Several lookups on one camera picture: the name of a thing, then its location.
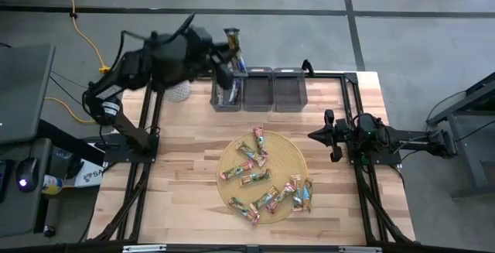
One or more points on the black frame clamp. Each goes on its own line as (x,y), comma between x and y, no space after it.
(307,68)

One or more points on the white and yellow bottle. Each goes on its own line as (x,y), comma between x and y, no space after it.
(52,185)

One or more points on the black floor tape strip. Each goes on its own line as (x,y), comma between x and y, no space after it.
(356,40)
(270,12)

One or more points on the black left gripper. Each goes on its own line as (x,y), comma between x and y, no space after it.
(201,42)

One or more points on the black caster wheel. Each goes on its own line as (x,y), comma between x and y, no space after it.
(49,231)

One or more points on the blue Quaker Chewy granola bar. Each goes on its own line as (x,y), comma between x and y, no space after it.
(219,94)
(232,38)
(236,94)

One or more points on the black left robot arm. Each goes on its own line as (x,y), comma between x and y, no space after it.
(127,67)

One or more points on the round woven straw placemat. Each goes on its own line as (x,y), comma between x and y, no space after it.
(278,156)

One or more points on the black table-level camera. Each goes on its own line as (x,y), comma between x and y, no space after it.
(252,249)

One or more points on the grey side desk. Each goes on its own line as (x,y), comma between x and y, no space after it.
(19,214)

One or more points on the succulent in white patterned pot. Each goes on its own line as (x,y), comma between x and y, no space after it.
(178,92)

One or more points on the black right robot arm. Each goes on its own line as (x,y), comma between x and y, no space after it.
(410,141)

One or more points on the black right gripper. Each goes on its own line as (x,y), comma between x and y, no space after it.
(338,133)

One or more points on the black aluminium table frame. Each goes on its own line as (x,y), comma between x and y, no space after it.
(328,76)

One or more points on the white printed box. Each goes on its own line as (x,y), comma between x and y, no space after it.
(91,175)

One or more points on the grey translucent plastic bin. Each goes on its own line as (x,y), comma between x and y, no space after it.
(290,90)
(226,108)
(257,90)

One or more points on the silver metal bracket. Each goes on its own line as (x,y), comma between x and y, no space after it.
(145,248)
(359,250)

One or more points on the black computer mouse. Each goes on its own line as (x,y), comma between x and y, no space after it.
(29,169)

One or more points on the grey metal side table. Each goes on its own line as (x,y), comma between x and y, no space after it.
(466,156)

